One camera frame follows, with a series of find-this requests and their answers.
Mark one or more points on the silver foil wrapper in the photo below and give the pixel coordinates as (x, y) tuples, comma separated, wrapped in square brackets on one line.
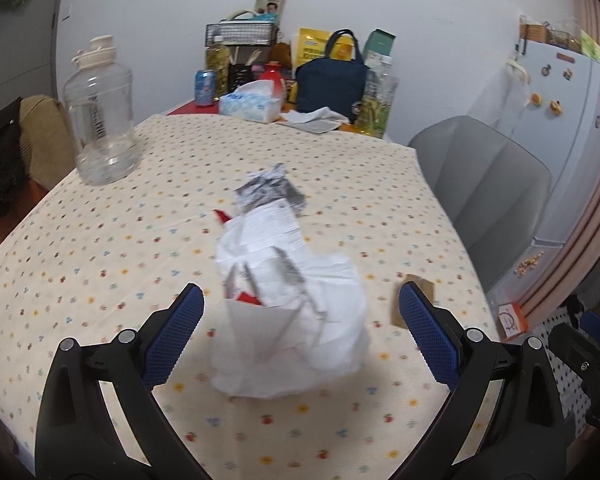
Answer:
[(265, 187)]

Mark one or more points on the tan upholstered chair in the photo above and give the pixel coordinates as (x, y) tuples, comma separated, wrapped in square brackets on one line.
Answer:
[(45, 135)]

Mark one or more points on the grey chair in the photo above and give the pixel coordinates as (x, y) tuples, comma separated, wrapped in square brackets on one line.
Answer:
[(480, 185)]

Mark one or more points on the orange white box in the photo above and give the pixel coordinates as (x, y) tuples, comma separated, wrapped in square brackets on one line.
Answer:
[(511, 322)]

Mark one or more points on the wicker basket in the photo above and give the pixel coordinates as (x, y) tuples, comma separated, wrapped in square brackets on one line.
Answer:
[(545, 32)]

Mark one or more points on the yellow packet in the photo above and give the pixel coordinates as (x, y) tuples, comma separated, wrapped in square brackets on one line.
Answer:
[(312, 45)]

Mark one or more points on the white printed paper slip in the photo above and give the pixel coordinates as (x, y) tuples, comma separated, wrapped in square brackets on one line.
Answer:
[(275, 225)]

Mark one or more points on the red wrapper scrap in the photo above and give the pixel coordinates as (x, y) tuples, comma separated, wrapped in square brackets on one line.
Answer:
[(222, 216)]

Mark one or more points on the dotted cream tablecloth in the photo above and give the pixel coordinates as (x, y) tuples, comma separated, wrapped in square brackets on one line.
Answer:
[(105, 240)]

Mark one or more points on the white refrigerator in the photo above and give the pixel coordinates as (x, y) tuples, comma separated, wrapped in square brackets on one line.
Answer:
[(555, 160)]

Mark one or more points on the brown cardboard piece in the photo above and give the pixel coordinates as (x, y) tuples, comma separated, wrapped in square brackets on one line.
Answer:
[(424, 287)]

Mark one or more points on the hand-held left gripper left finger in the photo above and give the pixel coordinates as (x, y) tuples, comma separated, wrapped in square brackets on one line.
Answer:
[(175, 332)]

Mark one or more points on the glass jar of pickles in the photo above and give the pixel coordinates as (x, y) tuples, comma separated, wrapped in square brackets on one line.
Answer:
[(217, 62)]

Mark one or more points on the blue soda can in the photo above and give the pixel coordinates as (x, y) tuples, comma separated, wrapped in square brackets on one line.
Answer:
[(206, 87)]

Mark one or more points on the white hanging tote bag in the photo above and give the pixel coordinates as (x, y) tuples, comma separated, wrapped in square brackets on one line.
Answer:
[(510, 95)]

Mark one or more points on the green tall box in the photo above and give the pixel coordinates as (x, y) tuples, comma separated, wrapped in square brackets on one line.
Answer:
[(380, 45)]

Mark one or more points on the plastic bottle with green filling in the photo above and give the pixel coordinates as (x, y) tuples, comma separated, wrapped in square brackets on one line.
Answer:
[(377, 105)]

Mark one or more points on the clear plastic water jug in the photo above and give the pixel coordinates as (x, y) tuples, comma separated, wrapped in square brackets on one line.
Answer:
[(100, 125)]

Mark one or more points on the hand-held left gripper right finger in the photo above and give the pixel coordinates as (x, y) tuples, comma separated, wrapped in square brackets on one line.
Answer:
[(427, 332)]

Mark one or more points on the yellow figure fridge magnet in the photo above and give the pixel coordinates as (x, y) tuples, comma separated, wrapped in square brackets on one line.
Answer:
[(555, 107)]

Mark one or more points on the navy lunch bag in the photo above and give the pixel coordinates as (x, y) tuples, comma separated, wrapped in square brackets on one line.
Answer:
[(330, 85)]

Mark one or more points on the orange round fridge magnet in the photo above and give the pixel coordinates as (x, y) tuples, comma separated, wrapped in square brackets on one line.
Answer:
[(534, 99)]

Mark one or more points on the black pen holder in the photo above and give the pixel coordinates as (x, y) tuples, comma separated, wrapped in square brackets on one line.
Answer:
[(240, 77)]

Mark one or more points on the blue white tissue box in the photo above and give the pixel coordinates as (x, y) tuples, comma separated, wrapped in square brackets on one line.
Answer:
[(250, 107)]

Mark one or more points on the white cloth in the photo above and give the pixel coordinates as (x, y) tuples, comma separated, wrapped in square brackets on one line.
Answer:
[(310, 116)]

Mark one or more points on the cluster of small yellow magnets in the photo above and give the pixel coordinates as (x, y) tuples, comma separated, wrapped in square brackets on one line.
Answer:
[(527, 264)]

